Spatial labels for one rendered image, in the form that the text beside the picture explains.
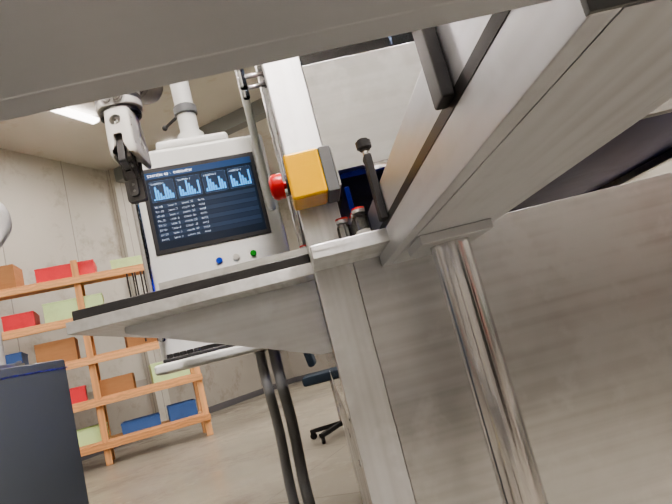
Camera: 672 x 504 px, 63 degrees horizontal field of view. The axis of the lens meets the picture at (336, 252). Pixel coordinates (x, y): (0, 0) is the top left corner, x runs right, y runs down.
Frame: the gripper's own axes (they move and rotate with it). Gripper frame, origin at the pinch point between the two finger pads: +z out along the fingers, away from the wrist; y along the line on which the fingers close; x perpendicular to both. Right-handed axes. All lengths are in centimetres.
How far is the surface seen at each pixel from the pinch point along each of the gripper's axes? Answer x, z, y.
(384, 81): -47.5, -4.7, -12.5
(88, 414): 322, 52, 732
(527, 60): -39, 25, -76
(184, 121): 3, -56, 95
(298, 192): -28.4, 13.4, -21.7
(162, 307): -3.2, 23.7, -11.0
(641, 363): -75, 51, -13
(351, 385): -29, 43, -13
